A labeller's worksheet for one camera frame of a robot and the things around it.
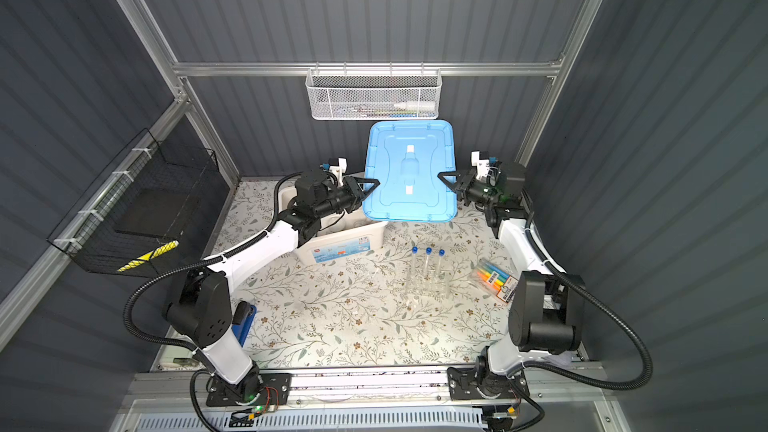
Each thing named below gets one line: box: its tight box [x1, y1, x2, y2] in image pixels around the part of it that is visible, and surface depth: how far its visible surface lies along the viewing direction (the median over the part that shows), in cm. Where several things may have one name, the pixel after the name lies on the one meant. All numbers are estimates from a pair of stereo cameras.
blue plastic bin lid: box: [362, 120, 458, 222], surface depth 83 cm
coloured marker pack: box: [472, 261, 519, 304], surface depth 93 cm
